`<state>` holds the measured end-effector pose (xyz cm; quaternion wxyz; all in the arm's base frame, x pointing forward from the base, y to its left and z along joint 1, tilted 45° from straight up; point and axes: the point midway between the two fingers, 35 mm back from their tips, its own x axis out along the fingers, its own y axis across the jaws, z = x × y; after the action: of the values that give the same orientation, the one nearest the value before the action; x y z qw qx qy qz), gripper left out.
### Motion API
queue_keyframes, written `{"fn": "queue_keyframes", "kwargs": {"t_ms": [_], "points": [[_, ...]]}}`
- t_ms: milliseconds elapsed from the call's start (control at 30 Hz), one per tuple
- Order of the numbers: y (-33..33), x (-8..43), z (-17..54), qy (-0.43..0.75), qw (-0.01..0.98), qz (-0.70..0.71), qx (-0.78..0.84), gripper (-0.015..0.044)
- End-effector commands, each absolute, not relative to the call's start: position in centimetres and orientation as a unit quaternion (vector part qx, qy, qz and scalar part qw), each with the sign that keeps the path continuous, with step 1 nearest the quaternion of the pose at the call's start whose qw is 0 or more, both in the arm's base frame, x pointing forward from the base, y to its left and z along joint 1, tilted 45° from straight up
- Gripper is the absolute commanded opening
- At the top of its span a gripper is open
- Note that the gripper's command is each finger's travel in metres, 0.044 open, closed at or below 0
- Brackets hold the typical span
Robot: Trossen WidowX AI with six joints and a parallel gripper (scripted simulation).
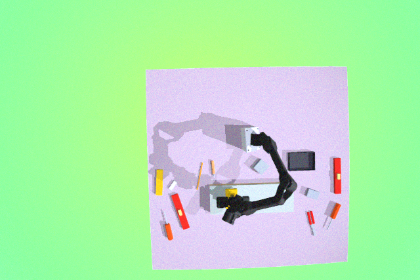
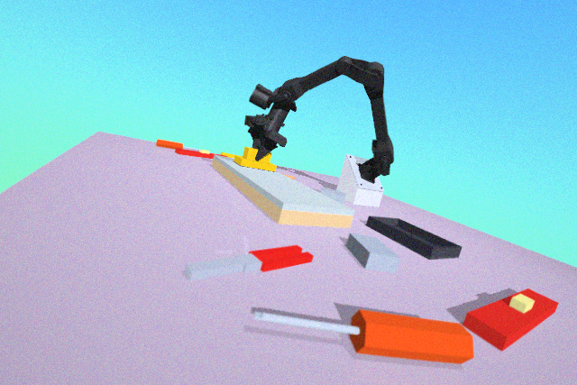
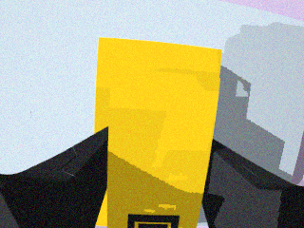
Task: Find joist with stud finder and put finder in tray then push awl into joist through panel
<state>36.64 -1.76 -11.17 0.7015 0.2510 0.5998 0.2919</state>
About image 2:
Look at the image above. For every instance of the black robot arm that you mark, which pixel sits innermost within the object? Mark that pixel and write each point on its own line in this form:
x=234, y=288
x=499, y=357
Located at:
x=370, y=74

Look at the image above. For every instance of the orange-handled awl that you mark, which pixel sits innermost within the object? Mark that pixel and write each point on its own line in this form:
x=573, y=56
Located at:
x=172, y=145
x=396, y=336

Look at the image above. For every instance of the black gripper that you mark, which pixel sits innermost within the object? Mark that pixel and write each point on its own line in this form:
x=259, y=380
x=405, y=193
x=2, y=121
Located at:
x=266, y=141

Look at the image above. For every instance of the red flat block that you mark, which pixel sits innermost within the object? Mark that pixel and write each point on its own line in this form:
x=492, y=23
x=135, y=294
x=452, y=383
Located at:
x=201, y=153
x=502, y=322

